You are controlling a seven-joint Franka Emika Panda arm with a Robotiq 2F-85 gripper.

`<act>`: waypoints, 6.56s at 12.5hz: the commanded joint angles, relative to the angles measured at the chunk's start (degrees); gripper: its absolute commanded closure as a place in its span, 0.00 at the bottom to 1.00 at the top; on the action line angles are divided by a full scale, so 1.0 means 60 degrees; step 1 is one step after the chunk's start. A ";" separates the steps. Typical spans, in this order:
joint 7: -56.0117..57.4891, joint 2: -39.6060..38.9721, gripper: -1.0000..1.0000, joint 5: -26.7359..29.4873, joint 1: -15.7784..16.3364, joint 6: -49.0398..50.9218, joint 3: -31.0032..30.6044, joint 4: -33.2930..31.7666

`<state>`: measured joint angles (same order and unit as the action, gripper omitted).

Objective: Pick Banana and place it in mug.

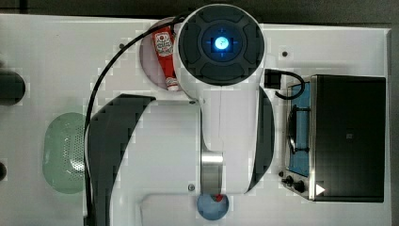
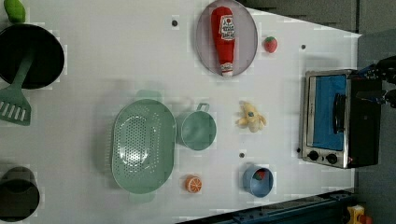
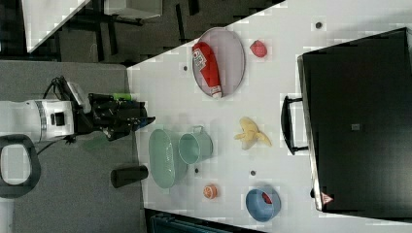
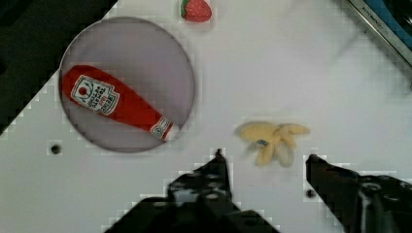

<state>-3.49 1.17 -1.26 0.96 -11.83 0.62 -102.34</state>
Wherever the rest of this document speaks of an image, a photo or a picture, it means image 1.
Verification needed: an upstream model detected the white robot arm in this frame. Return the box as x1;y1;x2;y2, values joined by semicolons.
85;4;275;226

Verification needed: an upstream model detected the grey round plate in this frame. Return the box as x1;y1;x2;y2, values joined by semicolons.
139;17;172;91

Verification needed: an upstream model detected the red ketchup bottle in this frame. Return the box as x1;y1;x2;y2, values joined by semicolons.
152;26;179;91

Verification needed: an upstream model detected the red toy in bowl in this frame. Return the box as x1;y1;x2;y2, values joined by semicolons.
215;194;223;202

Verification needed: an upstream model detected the blue bowl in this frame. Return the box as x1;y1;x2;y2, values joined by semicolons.
197;194;230;220

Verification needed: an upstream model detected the black toaster oven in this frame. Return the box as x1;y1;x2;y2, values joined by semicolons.
279;74;386;202

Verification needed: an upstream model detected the green perforated colander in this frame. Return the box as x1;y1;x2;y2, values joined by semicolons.
42;112;85;194

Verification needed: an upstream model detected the black cylinder container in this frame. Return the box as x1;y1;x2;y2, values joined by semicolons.
0;70;25;106

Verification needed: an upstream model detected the black connector with cable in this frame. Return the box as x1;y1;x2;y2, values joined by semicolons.
263;69;305;100

